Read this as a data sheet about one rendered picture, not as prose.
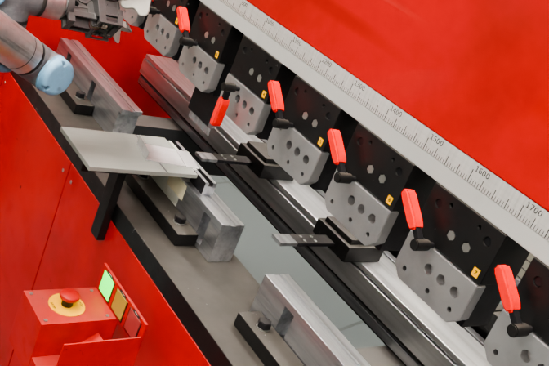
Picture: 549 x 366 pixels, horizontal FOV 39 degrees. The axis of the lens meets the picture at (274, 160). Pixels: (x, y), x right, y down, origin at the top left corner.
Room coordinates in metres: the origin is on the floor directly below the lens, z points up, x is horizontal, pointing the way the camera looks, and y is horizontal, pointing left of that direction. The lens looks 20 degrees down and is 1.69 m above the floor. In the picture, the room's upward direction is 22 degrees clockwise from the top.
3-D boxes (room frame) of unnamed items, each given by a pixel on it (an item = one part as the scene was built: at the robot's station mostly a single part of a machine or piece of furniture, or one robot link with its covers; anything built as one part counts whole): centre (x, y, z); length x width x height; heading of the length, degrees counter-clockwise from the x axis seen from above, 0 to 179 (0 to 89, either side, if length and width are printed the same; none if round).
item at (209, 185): (1.68, 0.18, 0.99); 0.20 x 0.03 x 0.03; 42
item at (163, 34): (1.87, 0.34, 1.26); 0.15 x 0.09 x 0.17; 42
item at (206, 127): (1.70, 0.19, 1.13); 0.10 x 0.02 x 0.10; 42
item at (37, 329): (1.27, 0.23, 0.75); 0.20 x 0.16 x 0.18; 43
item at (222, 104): (1.54, 0.14, 1.20); 0.04 x 0.02 x 0.10; 132
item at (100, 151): (1.60, 0.30, 1.00); 0.26 x 0.18 x 0.01; 132
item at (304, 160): (1.42, -0.05, 1.26); 0.15 x 0.09 x 0.17; 42
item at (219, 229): (1.66, 0.16, 0.92); 0.39 x 0.06 x 0.10; 42
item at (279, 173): (1.81, 0.07, 1.01); 0.26 x 0.12 x 0.05; 132
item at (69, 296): (1.30, 0.27, 0.79); 0.04 x 0.04 x 0.04
